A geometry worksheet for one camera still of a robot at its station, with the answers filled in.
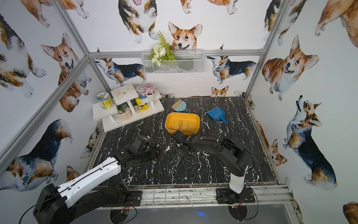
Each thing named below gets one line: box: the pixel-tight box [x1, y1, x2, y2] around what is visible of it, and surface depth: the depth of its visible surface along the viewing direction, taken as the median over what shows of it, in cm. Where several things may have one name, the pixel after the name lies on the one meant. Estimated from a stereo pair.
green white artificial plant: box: [147, 29, 177, 67], surface depth 82 cm
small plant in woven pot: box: [117, 101, 132, 121], surface depth 106 cm
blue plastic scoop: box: [206, 105, 228, 125], surface depth 114 cm
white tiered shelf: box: [92, 83, 165, 133], surface depth 105 cm
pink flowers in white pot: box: [140, 83, 158, 101], surface depth 95 cm
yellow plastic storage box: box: [165, 112, 201, 134], surface depth 106 cm
